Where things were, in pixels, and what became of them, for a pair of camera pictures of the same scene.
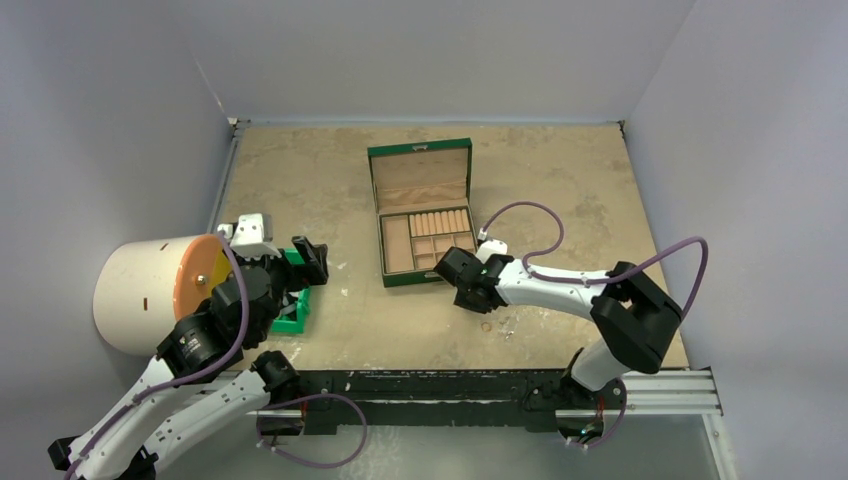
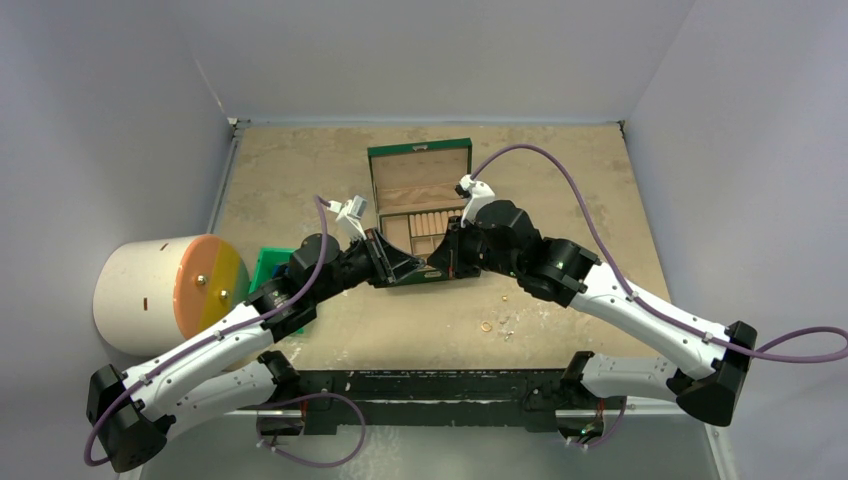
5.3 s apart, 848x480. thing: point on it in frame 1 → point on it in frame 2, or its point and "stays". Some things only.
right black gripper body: x=465 y=281 → x=453 y=245
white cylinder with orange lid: x=143 y=287 stays
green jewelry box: x=422 y=194 stays
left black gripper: x=314 y=271 → x=391 y=263
